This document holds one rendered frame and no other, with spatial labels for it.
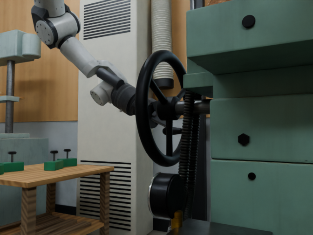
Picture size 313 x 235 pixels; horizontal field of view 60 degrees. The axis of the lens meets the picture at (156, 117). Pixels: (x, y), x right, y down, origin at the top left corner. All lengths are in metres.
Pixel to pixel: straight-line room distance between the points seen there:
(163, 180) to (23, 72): 2.82
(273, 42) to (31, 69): 2.84
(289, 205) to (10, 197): 2.20
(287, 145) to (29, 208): 1.21
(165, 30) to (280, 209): 1.79
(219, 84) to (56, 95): 2.40
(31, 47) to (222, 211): 2.17
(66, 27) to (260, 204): 0.78
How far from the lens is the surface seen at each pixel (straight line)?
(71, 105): 2.62
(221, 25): 0.34
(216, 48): 0.33
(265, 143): 0.40
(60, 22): 0.96
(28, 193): 1.40
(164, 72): 1.96
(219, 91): 0.43
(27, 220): 1.43
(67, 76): 2.69
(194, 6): 2.14
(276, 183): 0.40
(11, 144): 2.37
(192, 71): 0.59
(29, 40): 2.44
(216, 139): 0.41
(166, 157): 0.65
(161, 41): 2.04
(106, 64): 0.94
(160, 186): 0.38
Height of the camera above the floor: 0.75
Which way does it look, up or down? 3 degrees up
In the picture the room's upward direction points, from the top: straight up
